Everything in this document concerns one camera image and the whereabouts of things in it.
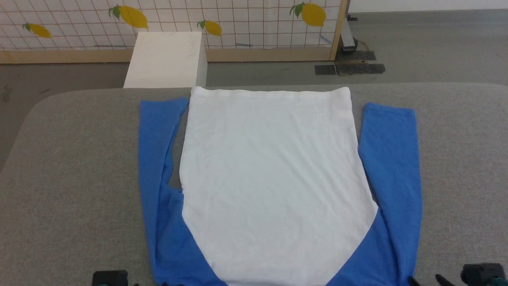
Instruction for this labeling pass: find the white and blue raglan shirt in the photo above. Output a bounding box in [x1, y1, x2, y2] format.
[138, 86, 423, 286]

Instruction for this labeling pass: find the large black floor plate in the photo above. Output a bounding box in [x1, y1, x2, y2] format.
[335, 50, 386, 76]

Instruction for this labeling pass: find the grey metal screen foot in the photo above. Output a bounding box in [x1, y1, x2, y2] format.
[340, 14, 358, 52]

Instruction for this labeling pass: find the lemon print partition screen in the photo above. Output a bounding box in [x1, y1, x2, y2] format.
[0, 0, 350, 65]

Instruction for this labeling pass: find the white rectangular box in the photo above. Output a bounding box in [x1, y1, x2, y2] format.
[123, 31, 208, 89]

